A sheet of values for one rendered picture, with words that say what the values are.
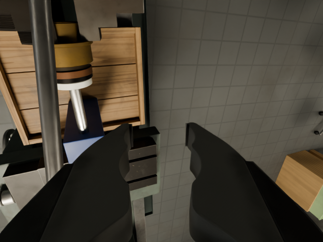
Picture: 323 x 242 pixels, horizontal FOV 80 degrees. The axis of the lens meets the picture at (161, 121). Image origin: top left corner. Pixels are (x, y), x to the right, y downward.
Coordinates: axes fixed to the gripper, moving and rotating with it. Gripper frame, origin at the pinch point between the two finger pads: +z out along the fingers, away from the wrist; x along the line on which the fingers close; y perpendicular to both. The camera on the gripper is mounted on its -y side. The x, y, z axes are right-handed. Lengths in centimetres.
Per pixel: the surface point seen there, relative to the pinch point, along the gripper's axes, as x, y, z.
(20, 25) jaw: -16.9, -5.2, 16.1
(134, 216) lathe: -12, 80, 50
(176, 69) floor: 16, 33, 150
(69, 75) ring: -14.6, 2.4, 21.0
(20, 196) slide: -39, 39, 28
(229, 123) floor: 78, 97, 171
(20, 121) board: -37, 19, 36
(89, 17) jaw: -10.6, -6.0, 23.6
